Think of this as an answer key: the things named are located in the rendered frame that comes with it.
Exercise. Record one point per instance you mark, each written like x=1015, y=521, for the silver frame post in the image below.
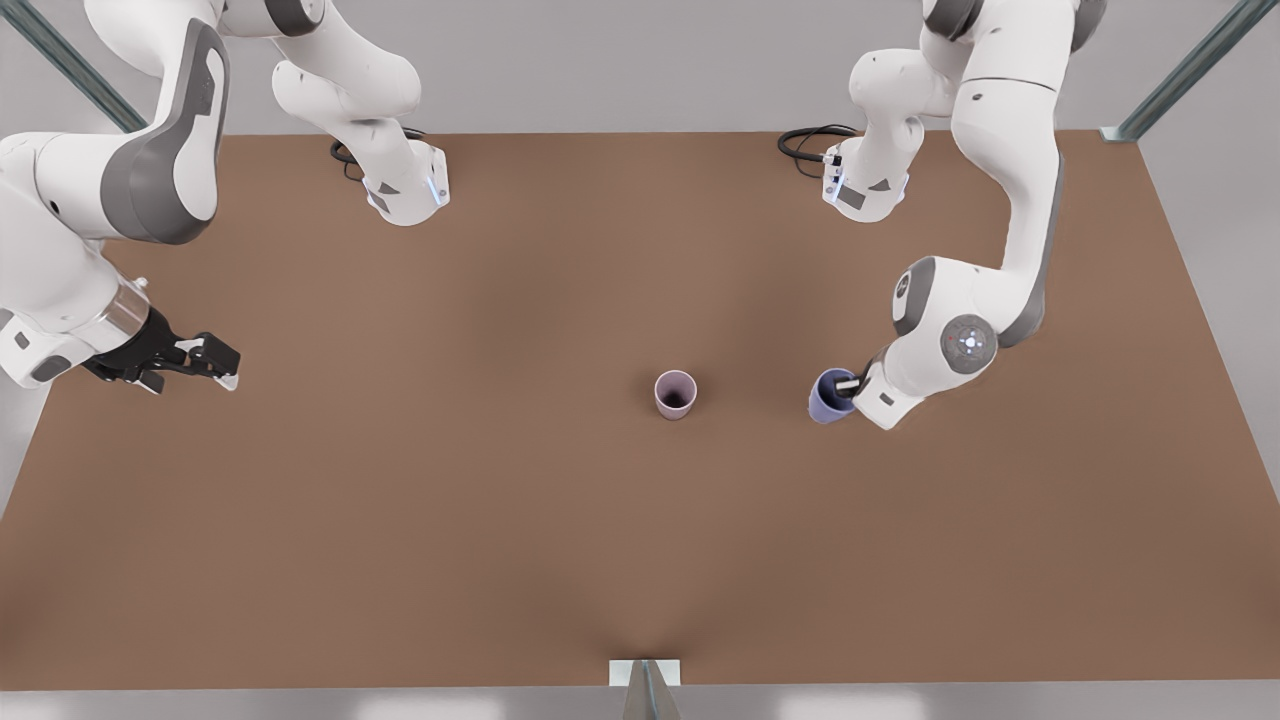
x=646, y=690
x=70, y=62
x=1190, y=68

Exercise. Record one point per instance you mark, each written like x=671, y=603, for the pink cup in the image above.
x=675, y=395

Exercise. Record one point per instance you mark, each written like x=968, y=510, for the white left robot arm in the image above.
x=1010, y=130

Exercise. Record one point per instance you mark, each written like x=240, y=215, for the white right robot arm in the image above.
x=160, y=150

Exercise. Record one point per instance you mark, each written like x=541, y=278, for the purple cup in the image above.
x=824, y=404

